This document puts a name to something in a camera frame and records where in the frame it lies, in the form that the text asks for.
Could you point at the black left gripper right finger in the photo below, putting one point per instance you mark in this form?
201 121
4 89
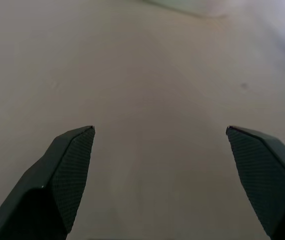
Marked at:
270 180

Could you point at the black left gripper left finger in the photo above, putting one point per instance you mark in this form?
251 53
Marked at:
45 190

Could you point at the white plastic bag red print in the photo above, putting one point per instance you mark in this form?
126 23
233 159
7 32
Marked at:
187 6

